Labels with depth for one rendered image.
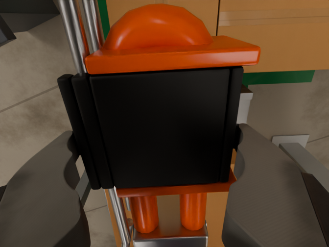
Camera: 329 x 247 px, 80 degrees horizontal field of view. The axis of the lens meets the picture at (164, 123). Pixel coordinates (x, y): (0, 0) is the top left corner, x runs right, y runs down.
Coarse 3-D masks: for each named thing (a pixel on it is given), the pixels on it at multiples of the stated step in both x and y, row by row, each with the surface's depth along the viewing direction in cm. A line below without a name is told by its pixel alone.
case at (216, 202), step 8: (232, 160) 54; (232, 168) 53; (216, 192) 58; (224, 192) 58; (208, 200) 59; (216, 200) 59; (224, 200) 59; (112, 208) 60; (208, 208) 61; (216, 208) 61; (224, 208) 61; (112, 216) 62; (128, 216) 62; (208, 216) 63; (216, 216) 63; (224, 216) 63; (112, 224) 64; (208, 224) 65; (216, 224) 65; (208, 232) 67; (216, 232) 67; (120, 240) 68; (208, 240) 69; (216, 240) 69
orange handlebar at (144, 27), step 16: (128, 16) 9; (144, 16) 9; (160, 16) 9; (176, 16) 9; (192, 16) 9; (112, 32) 9; (128, 32) 9; (144, 32) 9; (160, 32) 9; (176, 32) 9; (192, 32) 9; (208, 32) 10; (112, 48) 9; (128, 48) 9; (144, 208) 15; (192, 208) 15; (144, 224) 16; (192, 224) 16
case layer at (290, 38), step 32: (128, 0) 69; (160, 0) 69; (192, 0) 69; (224, 0) 70; (256, 0) 70; (288, 0) 70; (320, 0) 70; (224, 32) 74; (256, 32) 75; (288, 32) 75; (320, 32) 75; (256, 64) 80; (288, 64) 81; (320, 64) 81
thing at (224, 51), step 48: (144, 48) 9; (192, 48) 8; (240, 48) 8; (96, 96) 9; (144, 96) 9; (192, 96) 9; (144, 144) 10; (192, 144) 10; (144, 192) 12; (192, 192) 12
